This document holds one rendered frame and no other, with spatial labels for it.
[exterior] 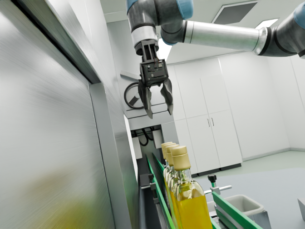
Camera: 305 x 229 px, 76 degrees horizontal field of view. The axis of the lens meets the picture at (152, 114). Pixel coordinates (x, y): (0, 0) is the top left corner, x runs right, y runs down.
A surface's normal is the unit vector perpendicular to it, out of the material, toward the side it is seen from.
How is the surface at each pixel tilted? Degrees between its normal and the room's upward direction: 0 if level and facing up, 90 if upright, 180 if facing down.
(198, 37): 131
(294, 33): 103
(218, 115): 90
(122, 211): 90
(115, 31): 90
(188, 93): 90
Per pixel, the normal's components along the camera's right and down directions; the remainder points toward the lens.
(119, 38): 0.07, -0.10
